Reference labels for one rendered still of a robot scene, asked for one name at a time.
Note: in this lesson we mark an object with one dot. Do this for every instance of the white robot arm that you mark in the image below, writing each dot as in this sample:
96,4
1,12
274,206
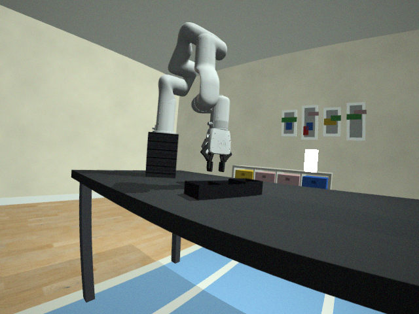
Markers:
208,49

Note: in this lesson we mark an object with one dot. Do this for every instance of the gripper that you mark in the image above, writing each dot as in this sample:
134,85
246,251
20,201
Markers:
217,142

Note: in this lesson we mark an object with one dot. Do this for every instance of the dark grey rack of bins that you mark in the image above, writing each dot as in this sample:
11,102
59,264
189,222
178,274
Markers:
208,190

